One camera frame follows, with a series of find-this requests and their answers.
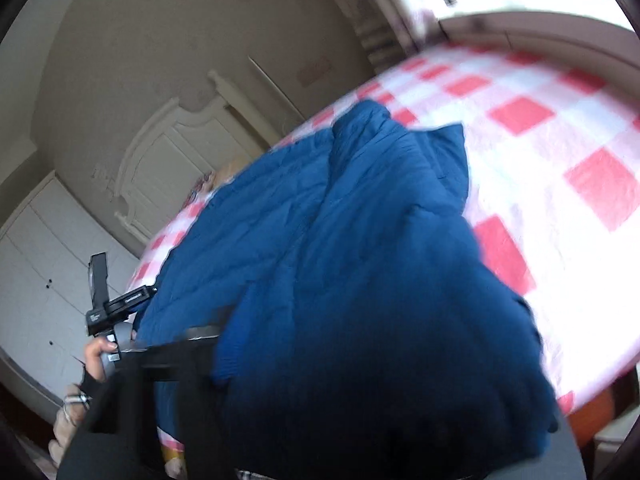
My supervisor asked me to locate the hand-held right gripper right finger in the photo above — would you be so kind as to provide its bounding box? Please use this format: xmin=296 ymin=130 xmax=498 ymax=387
xmin=542 ymin=410 xmax=587 ymax=480

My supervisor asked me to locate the white wardrobe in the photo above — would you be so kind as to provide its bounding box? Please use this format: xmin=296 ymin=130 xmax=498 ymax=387
xmin=0 ymin=170 xmax=143 ymax=413

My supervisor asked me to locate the red white checkered blanket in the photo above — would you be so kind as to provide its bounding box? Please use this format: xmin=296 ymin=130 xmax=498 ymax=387
xmin=125 ymin=42 xmax=640 ymax=466

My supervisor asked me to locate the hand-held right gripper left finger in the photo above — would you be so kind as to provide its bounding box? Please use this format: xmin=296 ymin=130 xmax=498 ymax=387
xmin=57 ymin=306 xmax=237 ymax=480

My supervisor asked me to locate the white bed footboard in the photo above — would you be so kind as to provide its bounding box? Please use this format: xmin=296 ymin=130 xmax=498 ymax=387
xmin=437 ymin=7 xmax=640 ymax=111

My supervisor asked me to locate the blue puffer jacket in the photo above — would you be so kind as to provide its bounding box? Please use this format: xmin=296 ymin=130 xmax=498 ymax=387
xmin=135 ymin=100 xmax=561 ymax=480

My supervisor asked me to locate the striped curtain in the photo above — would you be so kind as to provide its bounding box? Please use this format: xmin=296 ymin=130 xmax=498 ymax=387
xmin=345 ymin=0 xmax=441 ymax=71

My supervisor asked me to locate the person's left hand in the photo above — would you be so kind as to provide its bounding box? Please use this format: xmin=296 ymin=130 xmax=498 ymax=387
xmin=49 ymin=336 xmax=121 ymax=466

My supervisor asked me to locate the orange object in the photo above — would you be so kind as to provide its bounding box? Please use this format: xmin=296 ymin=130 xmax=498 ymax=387
xmin=567 ymin=387 xmax=618 ymax=448

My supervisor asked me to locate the white bed headboard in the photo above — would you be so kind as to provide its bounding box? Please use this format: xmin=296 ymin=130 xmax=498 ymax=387
xmin=114 ymin=70 xmax=273 ymax=256

